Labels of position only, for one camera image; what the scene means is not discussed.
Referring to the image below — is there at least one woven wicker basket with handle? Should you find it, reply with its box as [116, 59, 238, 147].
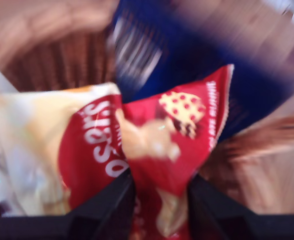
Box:
[0, 0, 294, 216]

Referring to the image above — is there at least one blue Terry's orange egg bag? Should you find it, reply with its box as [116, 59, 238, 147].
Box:
[106, 0, 294, 144]

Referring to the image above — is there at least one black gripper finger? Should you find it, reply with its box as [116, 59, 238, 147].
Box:
[69, 171, 135, 219]
[188, 176, 258, 221]

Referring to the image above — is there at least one red cream Maltesers egg bag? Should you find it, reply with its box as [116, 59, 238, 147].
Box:
[0, 63, 235, 240]

